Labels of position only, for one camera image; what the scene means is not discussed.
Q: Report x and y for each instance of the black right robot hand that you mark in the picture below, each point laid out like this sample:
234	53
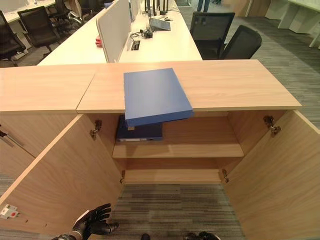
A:
200	236

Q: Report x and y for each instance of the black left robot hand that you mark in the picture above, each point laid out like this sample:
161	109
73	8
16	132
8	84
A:
96	221

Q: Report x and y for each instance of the light blue file folder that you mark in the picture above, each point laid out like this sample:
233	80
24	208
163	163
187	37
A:
155	95

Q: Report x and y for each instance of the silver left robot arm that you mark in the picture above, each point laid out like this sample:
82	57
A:
66	236

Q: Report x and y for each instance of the wooden cabinet door with lock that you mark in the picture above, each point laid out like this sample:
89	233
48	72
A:
62	175

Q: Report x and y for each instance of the wooden cabinet shelf board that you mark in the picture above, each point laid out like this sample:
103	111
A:
175	150

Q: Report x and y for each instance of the plain wooden cabinet door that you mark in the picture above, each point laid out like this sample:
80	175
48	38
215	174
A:
275	187

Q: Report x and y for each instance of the dark blue file folder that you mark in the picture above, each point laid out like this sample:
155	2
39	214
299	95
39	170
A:
146	132

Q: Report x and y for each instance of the open wooden office cabinet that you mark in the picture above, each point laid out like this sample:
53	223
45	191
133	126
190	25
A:
225	87

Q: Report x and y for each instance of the long white office desk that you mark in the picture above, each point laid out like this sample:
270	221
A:
170	45

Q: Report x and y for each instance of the black mesh office chair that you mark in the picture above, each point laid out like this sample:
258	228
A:
37	27
211	27
8	40
243	42

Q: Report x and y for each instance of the metal door hinge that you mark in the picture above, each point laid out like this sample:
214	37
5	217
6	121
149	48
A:
95	130
122	177
225	175
272	125

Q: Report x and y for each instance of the dark robot foot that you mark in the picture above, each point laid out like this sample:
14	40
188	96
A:
145	237

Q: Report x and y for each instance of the white red door lock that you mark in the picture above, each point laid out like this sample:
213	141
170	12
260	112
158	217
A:
8	212

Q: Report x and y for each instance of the red small object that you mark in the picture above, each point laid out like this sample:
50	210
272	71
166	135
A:
99	41

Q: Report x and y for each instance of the black power adapter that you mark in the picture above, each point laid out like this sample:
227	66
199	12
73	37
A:
148	34

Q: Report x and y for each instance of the white desk divider panel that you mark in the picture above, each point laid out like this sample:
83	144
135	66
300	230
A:
112	27

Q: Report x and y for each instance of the black monitor stand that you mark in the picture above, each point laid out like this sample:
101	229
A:
155	6

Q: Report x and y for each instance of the person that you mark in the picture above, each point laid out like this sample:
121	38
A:
203	5

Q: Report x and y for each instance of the white side desk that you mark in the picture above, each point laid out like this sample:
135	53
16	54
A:
300	15

